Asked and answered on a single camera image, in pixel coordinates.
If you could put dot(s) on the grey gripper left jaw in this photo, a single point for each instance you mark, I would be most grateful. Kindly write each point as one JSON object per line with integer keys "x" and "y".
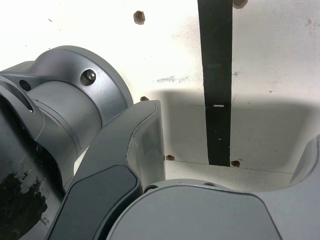
{"x": 107, "y": 175}

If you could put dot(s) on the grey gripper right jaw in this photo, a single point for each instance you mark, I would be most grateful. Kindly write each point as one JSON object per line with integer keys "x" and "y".
{"x": 200, "y": 215}

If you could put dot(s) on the black tape strip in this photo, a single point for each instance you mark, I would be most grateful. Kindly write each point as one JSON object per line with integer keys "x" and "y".
{"x": 217, "y": 75}

